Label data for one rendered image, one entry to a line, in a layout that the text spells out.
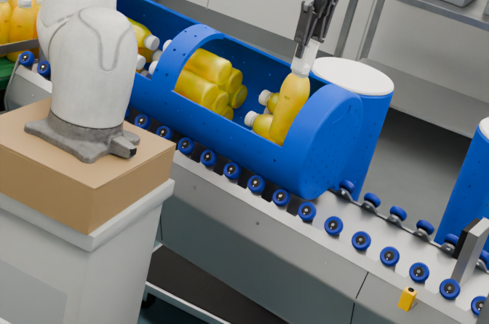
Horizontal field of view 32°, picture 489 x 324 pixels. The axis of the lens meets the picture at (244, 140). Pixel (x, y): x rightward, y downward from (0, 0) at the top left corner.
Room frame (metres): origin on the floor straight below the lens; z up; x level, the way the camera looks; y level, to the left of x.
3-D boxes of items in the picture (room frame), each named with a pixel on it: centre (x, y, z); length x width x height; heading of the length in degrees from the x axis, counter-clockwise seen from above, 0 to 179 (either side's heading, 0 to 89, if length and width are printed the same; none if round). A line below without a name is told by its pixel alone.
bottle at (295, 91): (1.86, -0.09, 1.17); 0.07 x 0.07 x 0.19
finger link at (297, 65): (1.84, -0.08, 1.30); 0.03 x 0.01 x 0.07; 61
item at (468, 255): (1.67, -0.55, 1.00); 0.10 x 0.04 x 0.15; 151
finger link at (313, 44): (1.88, -0.10, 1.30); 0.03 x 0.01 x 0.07; 61
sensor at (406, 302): (1.58, -0.44, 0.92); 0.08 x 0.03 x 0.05; 151
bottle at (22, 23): (2.36, 0.73, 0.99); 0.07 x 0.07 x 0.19
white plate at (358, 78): (2.59, -0.29, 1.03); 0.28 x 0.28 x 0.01
